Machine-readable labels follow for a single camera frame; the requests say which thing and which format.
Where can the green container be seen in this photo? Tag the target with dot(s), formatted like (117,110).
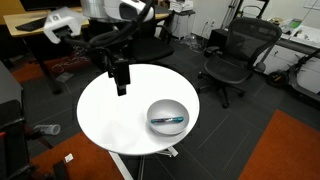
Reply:
(295,23)

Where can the white small cabinet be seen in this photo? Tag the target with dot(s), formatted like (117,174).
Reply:
(182,25)

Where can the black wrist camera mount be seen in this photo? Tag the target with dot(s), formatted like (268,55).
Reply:
(99,55)

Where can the white side desk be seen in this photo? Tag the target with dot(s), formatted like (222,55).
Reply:
(305,35)

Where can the black tripod stand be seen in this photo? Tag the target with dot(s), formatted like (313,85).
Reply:
(232,11)

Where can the clear plastic bottle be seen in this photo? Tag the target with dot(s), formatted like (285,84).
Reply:
(50,129)

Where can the black mesh office chair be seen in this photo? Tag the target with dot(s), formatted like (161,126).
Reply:
(240,43)

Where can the silver metal bowl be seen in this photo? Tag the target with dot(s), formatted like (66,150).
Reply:
(166,108)

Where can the black padded office chair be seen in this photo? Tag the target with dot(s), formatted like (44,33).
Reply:
(151,48)

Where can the white printer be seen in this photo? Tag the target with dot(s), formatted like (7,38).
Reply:
(181,5)

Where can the wooden top desk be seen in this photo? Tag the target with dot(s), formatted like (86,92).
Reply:
(20,19)

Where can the teal marker pen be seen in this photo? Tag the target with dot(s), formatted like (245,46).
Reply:
(166,119)

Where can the small white card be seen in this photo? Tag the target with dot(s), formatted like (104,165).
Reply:
(69,158)

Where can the black cabinet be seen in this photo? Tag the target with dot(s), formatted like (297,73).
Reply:
(10,133)

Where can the black computer monitor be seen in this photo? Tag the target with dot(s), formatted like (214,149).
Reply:
(41,4)

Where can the black computer tower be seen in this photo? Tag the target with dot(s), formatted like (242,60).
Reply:
(218,37)

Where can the black electric scooter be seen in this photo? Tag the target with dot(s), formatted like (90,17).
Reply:
(278,78)

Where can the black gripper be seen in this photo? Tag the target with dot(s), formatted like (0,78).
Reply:
(121,71)

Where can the white table base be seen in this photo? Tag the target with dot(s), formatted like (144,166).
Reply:
(119,164)

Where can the black keyboard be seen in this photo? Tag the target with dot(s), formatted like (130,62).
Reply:
(31,24)

